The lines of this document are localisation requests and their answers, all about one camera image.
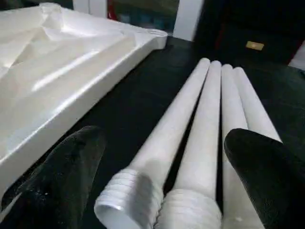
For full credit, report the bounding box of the black cabinet with gold label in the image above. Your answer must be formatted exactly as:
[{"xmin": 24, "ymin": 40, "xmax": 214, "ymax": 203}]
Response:
[{"xmin": 197, "ymin": 0, "xmax": 305, "ymax": 65}]

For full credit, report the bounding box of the white cabinet with glass doors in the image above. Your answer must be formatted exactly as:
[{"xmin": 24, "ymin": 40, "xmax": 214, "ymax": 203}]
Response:
[{"xmin": 72, "ymin": 0, "xmax": 205, "ymax": 43}]

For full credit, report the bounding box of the white plastic table leg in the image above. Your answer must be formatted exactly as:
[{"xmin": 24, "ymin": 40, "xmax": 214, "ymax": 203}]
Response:
[
  {"xmin": 232, "ymin": 66, "xmax": 284, "ymax": 145},
  {"xmin": 94, "ymin": 58, "xmax": 212, "ymax": 229},
  {"xmin": 154, "ymin": 60, "xmax": 224, "ymax": 229},
  {"xmin": 221, "ymin": 63, "xmax": 265, "ymax": 229}
]

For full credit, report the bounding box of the white plastic table top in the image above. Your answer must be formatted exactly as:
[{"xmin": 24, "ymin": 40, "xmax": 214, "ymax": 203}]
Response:
[{"xmin": 0, "ymin": 2, "xmax": 167, "ymax": 198}]

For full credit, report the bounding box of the black work mat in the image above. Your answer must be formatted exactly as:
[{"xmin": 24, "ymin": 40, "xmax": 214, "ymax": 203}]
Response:
[{"xmin": 0, "ymin": 35, "xmax": 305, "ymax": 229}]

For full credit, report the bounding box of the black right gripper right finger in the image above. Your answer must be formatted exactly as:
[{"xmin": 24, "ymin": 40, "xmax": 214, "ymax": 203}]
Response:
[{"xmin": 224, "ymin": 128, "xmax": 305, "ymax": 229}]

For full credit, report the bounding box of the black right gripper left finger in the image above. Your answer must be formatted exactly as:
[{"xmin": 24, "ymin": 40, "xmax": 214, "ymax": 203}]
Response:
[{"xmin": 0, "ymin": 125, "xmax": 107, "ymax": 229}]

